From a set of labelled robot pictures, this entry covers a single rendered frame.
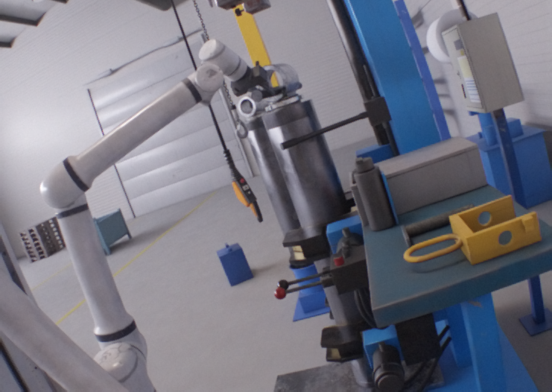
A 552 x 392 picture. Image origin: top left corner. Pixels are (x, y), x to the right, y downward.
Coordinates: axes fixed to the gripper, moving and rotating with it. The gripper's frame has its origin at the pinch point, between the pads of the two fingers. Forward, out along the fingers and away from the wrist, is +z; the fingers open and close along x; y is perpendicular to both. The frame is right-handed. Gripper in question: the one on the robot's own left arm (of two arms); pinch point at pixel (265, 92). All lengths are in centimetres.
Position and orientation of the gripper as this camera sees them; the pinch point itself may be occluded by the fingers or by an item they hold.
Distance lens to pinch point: 171.0
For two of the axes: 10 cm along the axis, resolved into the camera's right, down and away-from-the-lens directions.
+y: -0.3, -9.3, 3.8
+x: -8.3, 2.3, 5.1
